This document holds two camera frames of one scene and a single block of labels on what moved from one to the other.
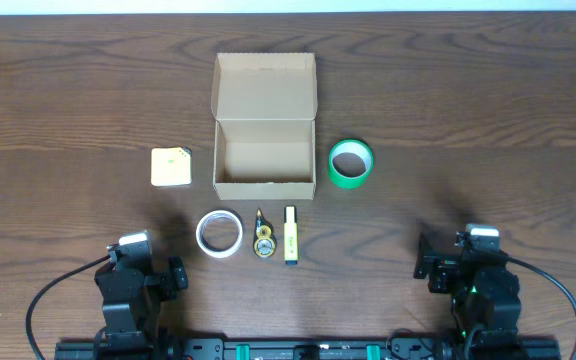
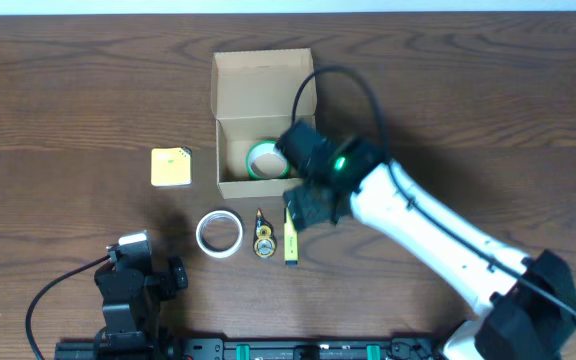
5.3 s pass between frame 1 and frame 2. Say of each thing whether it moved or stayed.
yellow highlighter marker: stayed
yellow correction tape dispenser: stayed
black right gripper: moved
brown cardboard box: stayed
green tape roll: moved
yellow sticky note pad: stayed
